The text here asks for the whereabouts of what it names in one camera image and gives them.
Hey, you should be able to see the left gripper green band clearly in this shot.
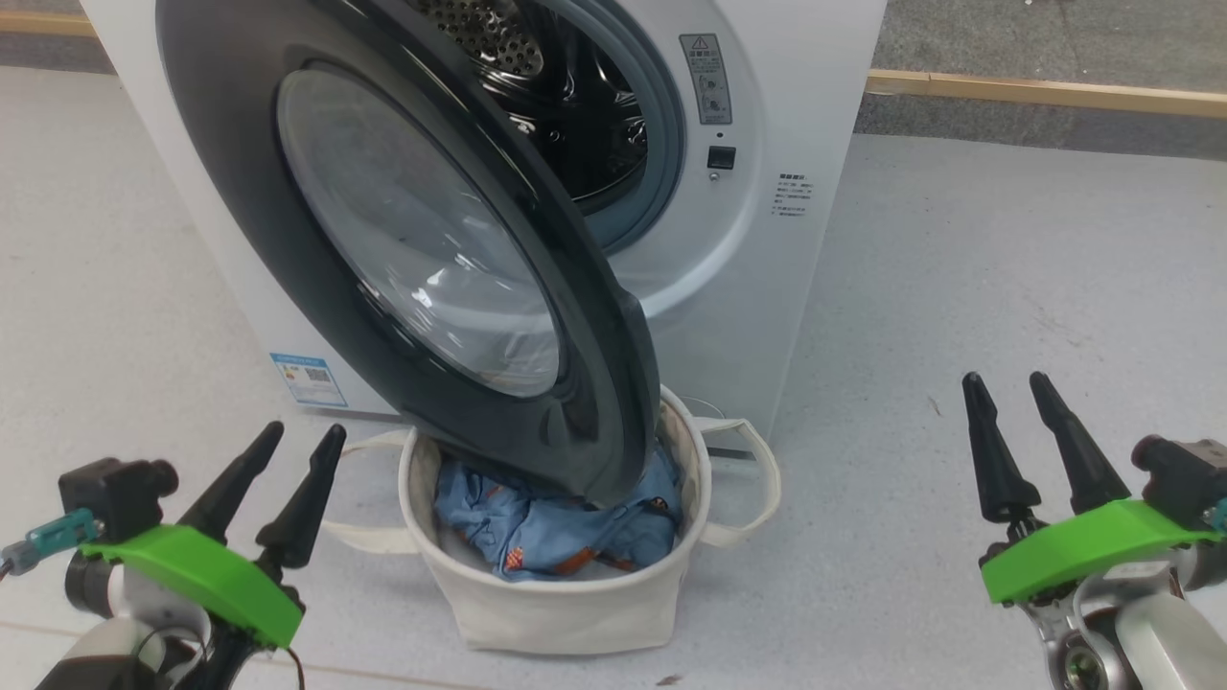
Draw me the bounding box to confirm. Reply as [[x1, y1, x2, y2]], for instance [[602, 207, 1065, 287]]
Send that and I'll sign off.
[[81, 420, 347, 690]]

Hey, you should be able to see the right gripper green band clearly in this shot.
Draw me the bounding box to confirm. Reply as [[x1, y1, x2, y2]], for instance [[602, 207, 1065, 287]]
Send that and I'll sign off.
[[961, 371, 1223, 690]]

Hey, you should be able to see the blue patterned garment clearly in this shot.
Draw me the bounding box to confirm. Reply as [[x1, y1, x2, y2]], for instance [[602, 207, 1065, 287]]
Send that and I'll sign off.
[[434, 436, 684, 583]]

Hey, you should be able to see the black round glass washer door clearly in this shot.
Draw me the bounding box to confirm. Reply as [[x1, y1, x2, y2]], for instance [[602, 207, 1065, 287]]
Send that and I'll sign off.
[[155, 0, 662, 509]]

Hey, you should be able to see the white front-load washing machine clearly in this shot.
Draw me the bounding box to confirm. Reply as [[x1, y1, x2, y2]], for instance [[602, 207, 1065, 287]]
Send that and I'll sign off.
[[77, 0, 888, 461]]

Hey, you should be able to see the cream canvas laundry basket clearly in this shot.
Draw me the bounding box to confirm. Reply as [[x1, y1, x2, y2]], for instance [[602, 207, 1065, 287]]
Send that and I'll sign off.
[[321, 383, 782, 656]]

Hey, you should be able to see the blue energy label sticker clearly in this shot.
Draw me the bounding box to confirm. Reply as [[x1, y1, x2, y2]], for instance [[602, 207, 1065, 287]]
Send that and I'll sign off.
[[269, 353, 348, 408]]

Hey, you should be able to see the small black text sticker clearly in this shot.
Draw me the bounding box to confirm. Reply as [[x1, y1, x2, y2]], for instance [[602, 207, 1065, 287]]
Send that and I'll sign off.
[[775, 172, 814, 219]]

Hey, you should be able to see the grey warning label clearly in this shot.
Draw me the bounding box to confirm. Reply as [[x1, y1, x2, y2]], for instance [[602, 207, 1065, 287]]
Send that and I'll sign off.
[[679, 34, 733, 126]]

